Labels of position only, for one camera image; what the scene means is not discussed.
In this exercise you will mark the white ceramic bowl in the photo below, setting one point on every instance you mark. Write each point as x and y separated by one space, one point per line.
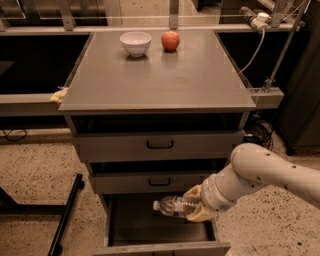
136 43

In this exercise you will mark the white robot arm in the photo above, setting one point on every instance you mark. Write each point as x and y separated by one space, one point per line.
251 168

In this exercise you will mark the red apple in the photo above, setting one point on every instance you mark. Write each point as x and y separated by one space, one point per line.
170 40

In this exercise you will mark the black floor stand bar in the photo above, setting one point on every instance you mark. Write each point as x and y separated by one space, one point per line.
8 206

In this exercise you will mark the top grey drawer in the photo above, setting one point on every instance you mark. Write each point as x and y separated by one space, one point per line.
157 146

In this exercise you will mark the yellow tape wad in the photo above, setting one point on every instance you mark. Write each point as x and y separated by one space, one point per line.
58 96

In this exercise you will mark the dark grey cabinet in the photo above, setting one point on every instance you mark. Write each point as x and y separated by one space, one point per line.
298 121

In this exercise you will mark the grey drawer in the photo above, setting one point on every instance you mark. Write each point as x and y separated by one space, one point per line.
134 228
150 182
157 146

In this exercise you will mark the grey drawer cabinet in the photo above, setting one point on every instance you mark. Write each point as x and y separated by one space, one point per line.
193 89

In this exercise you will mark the clear plastic water bottle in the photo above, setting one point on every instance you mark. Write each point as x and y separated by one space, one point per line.
175 206

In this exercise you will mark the bottom grey drawer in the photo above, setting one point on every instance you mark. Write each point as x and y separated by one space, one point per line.
134 228

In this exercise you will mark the middle grey drawer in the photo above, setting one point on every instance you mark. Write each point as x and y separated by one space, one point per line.
150 182

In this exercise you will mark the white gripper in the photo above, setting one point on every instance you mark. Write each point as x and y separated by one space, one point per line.
208 194

